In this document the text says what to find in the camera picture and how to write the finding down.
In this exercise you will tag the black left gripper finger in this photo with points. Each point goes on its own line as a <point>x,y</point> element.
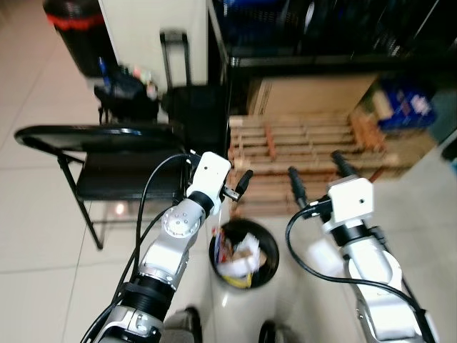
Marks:
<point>244,182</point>

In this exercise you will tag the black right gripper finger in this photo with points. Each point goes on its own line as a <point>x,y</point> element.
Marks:
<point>343,165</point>
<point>297,187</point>

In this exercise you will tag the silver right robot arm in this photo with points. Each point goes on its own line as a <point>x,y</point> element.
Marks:
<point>375,279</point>

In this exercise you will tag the black round rubbish bin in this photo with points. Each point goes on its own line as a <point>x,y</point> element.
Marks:
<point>268,250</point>

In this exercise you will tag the wooden slat pallet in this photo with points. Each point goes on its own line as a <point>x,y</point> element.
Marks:
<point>307,143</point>

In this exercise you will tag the red crumpled wrapper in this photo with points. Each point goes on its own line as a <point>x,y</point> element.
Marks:
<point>223,246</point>

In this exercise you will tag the white crumpled paper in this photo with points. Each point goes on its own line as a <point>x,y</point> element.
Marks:
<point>243,254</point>

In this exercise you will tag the brown cardboard box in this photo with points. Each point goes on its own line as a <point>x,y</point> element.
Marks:
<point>307,96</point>

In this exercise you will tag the blue printed box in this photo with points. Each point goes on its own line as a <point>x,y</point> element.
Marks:
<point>407,103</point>

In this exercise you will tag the black trolley suitcase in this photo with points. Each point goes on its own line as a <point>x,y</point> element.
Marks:
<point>193,107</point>

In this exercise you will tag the black storage shelf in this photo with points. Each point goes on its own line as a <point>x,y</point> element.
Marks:
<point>343,36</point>

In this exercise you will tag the grey robot right leg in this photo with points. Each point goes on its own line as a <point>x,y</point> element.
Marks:
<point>275,334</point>

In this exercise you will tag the grey robot leg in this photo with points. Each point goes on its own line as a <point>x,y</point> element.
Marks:
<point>184,325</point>
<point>275,334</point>

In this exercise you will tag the black bag with bottles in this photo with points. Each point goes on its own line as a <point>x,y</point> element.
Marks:
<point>128,96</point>

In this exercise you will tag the grey robot left leg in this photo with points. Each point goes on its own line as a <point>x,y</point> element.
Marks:
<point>184,325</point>

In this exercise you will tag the black folding chair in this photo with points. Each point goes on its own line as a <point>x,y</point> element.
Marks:
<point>93,136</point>

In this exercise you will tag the white cabinet panel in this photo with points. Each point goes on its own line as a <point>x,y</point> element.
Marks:
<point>153,36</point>

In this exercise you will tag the black drum with red band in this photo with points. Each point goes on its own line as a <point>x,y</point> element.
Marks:
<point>71,36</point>

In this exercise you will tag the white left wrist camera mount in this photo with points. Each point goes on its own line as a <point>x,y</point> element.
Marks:
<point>211,175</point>

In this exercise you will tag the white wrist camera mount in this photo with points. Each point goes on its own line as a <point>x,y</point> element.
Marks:
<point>211,175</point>
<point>351,200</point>

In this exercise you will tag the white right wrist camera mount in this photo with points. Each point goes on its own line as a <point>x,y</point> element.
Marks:
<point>351,200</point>

